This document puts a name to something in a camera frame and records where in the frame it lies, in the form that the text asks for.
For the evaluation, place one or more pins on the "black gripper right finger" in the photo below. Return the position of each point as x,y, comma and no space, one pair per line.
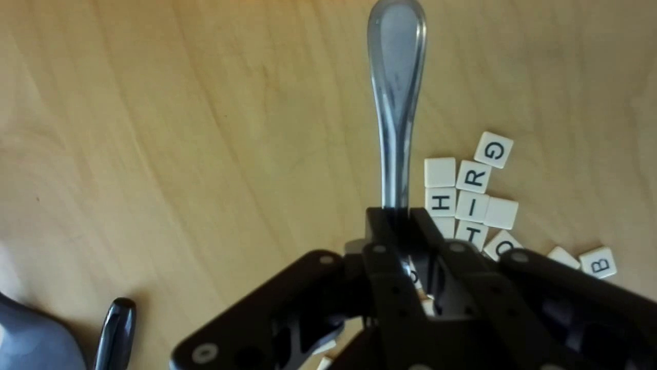
441,304

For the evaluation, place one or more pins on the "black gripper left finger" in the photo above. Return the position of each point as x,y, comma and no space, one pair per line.
284,321

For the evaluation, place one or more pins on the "white scrabble tile pile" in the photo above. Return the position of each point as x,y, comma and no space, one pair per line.
458,201

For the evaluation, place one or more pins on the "silver butter knife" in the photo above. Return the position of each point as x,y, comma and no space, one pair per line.
396,41

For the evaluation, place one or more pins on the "grey metal spatula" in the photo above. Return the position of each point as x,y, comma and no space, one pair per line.
31,339

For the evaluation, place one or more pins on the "black handled small knife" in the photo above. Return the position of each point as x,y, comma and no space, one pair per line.
115,335

